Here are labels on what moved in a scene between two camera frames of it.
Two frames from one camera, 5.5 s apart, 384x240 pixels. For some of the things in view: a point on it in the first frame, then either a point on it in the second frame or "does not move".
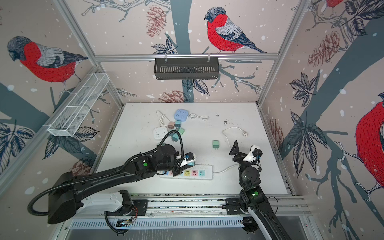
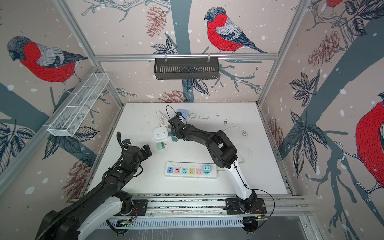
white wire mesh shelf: x=73 y=114 does not move
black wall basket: x=186 y=68 does not move
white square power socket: x=159 y=132 does not move
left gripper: x=178 y=171 to x=147 y=149
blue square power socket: x=181 y=114 does not move
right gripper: x=237 y=153 to x=174 y=131
